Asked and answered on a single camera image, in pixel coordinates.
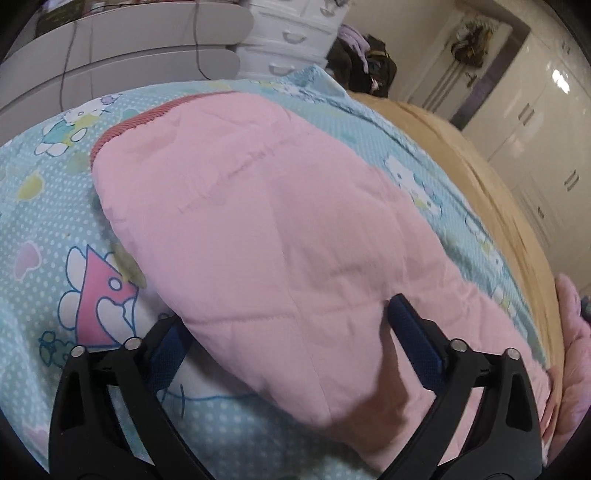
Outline black backpack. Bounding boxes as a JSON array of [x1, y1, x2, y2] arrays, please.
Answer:
[[327, 35, 398, 98]]

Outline pink quilted jacket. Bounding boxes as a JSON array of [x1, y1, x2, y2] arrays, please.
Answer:
[[91, 92, 552, 471]]

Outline tan bed blanket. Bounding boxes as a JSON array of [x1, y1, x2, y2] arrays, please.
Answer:
[[345, 89, 567, 370]]

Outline white wardrobe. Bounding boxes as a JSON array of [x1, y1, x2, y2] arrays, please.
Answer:
[[464, 35, 590, 275]]

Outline hello kitty blue sheet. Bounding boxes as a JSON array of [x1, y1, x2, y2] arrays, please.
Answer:
[[1, 67, 552, 479]]

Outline pink floral duvet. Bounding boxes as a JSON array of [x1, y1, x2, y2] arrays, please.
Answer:
[[549, 274, 591, 462]]

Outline white drawer chest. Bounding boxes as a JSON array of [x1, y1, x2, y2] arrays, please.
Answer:
[[235, 0, 349, 79]]

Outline purple clothes pile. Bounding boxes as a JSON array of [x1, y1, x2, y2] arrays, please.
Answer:
[[338, 24, 370, 57]]

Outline white door with hangings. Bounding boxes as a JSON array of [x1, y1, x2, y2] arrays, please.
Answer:
[[408, 13, 512, 120]]

